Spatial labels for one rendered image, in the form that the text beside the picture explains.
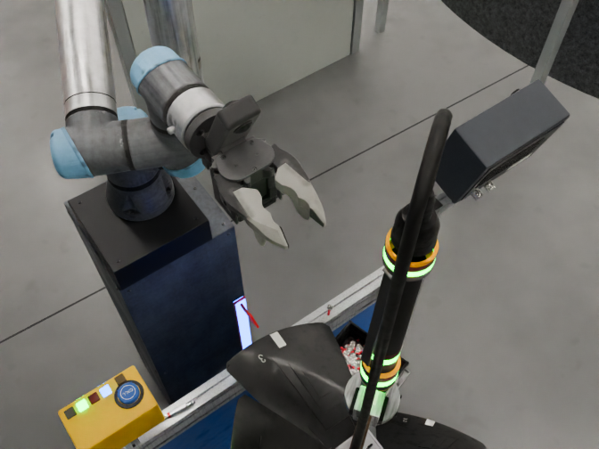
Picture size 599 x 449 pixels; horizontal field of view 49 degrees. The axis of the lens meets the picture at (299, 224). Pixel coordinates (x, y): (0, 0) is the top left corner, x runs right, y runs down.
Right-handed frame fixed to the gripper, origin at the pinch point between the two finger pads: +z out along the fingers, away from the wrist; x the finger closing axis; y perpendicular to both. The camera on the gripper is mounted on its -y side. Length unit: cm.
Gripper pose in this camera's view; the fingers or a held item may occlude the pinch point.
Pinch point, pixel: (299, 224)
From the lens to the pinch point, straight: 73.4
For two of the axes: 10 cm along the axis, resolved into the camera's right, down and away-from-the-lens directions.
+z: 5.9, 6.6, -4.6
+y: 0.0, 5.7, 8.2
